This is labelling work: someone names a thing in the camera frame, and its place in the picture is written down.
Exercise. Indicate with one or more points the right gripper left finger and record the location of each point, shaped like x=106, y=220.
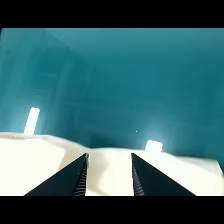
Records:
x=69, y=181

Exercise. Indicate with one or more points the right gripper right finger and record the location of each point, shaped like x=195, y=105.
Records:
x=151, y=181

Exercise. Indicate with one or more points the cream garment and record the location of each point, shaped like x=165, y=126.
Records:
x=30, y=166

